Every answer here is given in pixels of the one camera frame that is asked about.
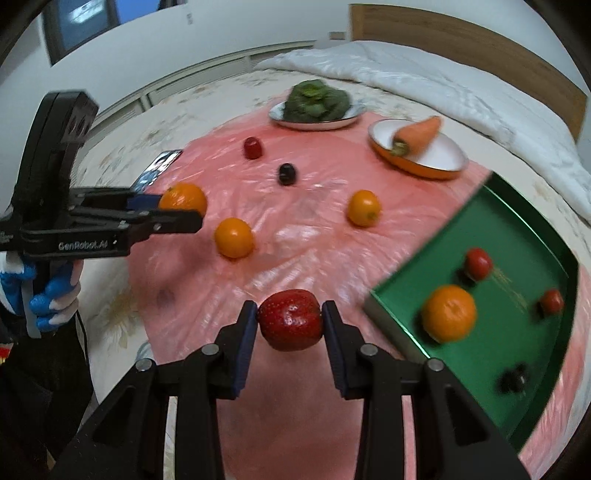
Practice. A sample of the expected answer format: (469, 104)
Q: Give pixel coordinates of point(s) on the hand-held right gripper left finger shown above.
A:
(247, 350)

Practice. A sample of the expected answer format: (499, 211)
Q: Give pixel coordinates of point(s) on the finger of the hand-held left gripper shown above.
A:
(180, 220)
(143, 202)

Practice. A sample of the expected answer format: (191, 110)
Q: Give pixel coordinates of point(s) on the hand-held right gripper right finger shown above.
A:
(337, 350)

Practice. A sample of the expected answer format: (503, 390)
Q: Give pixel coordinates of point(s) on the red apple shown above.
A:
(551, 302)
(252, 147)
(478, 264)
(290, 321)

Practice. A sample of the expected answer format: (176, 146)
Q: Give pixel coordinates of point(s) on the dark plum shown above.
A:
(287, 174)
(514, 379)

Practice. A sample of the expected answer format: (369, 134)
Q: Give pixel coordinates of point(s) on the small orange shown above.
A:
(364, 208)

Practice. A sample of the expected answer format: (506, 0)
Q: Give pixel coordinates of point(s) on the green tray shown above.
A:
(485, 350)

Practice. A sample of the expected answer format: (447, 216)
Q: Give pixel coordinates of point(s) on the person's left hand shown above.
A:
(44, 304)

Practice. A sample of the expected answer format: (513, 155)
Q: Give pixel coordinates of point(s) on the smartphone in red case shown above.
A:
(157, 168)

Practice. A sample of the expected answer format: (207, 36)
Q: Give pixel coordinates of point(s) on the pink plastic sheet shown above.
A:
(300, 254)

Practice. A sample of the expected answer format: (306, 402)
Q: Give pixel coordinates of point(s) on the leafy green vegetable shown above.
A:
(316, 101)

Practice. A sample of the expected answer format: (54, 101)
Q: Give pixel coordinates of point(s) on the white plate with dark rim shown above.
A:
(355, 110)

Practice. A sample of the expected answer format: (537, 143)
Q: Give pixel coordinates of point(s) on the person's dark clothing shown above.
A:
(41, 397)

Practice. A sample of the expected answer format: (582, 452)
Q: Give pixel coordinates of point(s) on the orange enamel plate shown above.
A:
(438, 157)

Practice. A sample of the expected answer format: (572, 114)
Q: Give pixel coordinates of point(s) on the carrot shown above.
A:
(418, 134)

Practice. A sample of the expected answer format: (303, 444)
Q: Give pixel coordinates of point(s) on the white duvet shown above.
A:
(415, 78)

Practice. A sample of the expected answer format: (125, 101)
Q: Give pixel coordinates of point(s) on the wooden headboard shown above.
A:
(461, 37)

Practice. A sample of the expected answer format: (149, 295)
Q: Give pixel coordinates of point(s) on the wall socket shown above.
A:
(337, 36)

